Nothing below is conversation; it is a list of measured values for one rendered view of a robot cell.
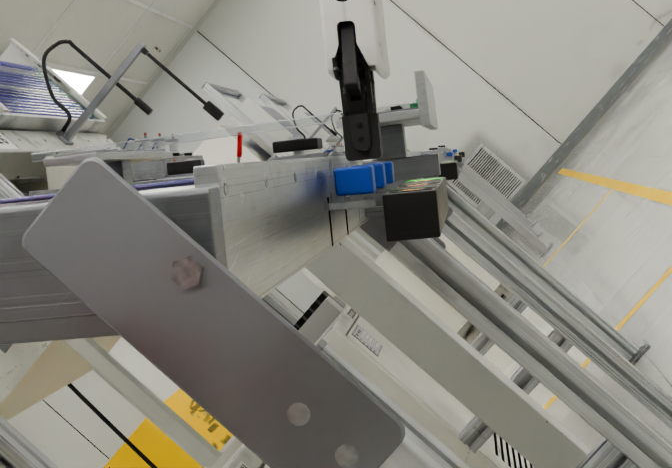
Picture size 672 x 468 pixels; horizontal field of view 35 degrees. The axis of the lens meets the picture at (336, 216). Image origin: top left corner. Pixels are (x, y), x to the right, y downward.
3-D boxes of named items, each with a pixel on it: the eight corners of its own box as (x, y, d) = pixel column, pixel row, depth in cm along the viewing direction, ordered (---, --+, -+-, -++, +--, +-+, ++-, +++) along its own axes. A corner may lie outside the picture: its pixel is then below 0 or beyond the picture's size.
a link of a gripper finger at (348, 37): (353, 60, 86) (362, 107, 91) (353, -2, 91) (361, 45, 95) (339, 62, 87) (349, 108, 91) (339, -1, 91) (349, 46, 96)
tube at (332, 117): (420, 110, 132) (419, 101, 132) (420, 110, 130) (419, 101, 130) (36, 162, 138) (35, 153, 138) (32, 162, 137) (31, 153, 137)
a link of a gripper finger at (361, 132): (371, 80, 90) (379, 158, 91) (375, 82, 94) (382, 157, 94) (335, 84, 91) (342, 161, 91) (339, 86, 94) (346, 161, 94)
